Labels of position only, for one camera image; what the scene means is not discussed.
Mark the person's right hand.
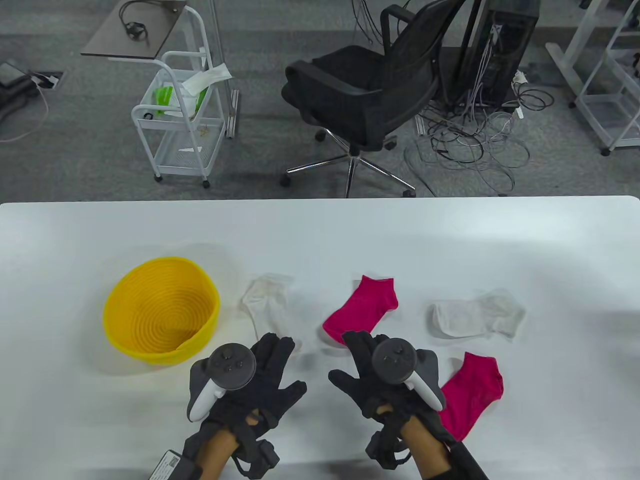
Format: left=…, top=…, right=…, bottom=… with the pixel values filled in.
left=328, top=330, right=446, bottom=431

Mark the person's left hand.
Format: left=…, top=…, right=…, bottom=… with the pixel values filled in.
left=187, top=332, right=308, bottom=451

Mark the white sock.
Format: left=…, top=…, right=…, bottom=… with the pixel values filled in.
left=431, top=288, right=527, bottom=341
left=241, top=273, right=305, bottom=353

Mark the pink sock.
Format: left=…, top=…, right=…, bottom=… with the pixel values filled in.
left=439, top=351, right=505, bottom=443
left=322, top=275, right=399, bottom=346

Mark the person's right forearm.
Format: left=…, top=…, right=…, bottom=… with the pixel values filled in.
left=395, top=415, right=451, bottom=480

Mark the person's left forearm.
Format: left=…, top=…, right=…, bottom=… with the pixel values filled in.
left=182, top=425, right=251, bottom=480

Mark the grey white left hand controller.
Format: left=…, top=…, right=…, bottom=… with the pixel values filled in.
left=187, top=343, right=257, bottom=423

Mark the grey white hand controller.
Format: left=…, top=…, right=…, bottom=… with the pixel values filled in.
left=187, top=343, right=257, bottom=423
left=371, top=339, right=447, bottom=413

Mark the grey white right hand controller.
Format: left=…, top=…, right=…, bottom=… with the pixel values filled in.
left=371, top=339, right=447, bottom=413

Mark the black right glove sensor module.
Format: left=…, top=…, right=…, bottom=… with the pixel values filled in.
left=366, top=434, right=401, bottom=470

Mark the black glove sensor module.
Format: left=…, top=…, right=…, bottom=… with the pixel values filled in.
left=366, top=434, right=401, bottom=470
left=235, top=440, right=280, bottom=478

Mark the black left glove sensor module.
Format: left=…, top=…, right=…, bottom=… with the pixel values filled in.
left=235, top=440, right=280, bottom=478

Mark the black labelled left wrist box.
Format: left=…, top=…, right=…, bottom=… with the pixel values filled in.
left=150, top=449, right=203, bottom=480

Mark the black right wrist box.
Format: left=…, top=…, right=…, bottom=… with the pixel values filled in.
left=440, top=425, right=491, bottom=480

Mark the yellow woven basket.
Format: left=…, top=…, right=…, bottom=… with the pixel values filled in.
left=103, top=257, right=221, bottom=367

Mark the white wheeled cart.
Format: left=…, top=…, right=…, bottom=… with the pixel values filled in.
left=131, top=5, right=227, bottom=189

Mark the black office chair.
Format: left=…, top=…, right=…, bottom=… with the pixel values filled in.
left=280, top=0, right=468, bottom=198

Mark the green packet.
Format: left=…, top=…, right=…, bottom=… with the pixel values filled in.
left=152, top=86, right=176, bottom=117

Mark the white paper sheet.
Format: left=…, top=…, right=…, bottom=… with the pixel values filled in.
left=181, top=64, right=233, bottom=96

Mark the white power strip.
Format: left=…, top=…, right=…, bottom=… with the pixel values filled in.
left=511, top=70, right=530, bottom=121

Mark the white metal rack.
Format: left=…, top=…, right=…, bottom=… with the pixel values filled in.
left=570, top=0, right=640, bottom=157

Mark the dark brown side table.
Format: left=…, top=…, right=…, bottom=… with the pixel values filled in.
left=81, top=0, right=188, bottom=61

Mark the floor socket box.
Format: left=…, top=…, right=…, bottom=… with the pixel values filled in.
left=31, top=71, right=66, bottom=91

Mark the black computer tower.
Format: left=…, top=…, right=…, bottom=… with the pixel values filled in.
left=457, top=0, right=542, bottom=108

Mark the black floor equipment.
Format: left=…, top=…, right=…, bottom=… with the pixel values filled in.
left=0, top=60, right=41, bottom=123

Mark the tangle of floor cables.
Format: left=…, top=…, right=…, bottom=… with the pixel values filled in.
left=404, top=75, right=555, bottom=197

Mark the white floor cable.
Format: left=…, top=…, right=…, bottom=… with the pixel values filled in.
left=0, top=82, right=49, bottom=143

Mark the black coiled cable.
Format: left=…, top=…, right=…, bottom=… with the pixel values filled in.
left=119, top=0, right=151, bottom=42

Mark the white desk leg frame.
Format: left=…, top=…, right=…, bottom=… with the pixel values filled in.
left=545, top=0, right=621, bottom=96

